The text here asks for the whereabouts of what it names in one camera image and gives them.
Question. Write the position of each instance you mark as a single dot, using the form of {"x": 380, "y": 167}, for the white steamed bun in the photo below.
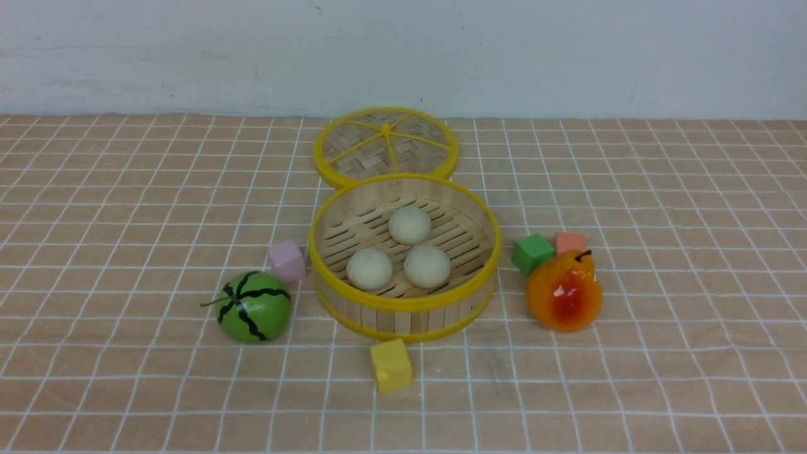
{"x": 409, "y": 225}
{"x": 369, "y": 269}
{"x": 426, "y": 266}

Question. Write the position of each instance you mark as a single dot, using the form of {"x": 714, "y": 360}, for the bamboo steamer tray yellow rim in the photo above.
{"x": 355, "y": 218}

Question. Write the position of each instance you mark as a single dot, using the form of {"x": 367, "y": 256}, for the bamboo steamer lid yellow rim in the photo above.
{"x": 383, "y": 140}

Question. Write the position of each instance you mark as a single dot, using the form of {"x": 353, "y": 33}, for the pink foam cube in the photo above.
{"x": 286, "y": 262}

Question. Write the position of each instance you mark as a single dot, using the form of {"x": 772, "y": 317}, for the green foam cube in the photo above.
{"x": 530, "y": 252}

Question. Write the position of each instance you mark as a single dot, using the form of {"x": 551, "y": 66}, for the yellow foam cube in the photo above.
{"x": 391, "y": 365}

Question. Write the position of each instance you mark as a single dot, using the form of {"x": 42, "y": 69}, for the orange foam cube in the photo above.
{"x": 567, "y": 241}

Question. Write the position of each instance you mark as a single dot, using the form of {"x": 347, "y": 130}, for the green toy watermelon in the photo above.
{"x": 253, "y": 307}

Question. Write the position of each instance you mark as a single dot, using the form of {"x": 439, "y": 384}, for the orange yellow toy pear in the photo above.
{"x": 564, "y": 294}

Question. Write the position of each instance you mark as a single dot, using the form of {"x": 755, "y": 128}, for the checkered tan tablecloth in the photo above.
{"x": 116, "y": 228}

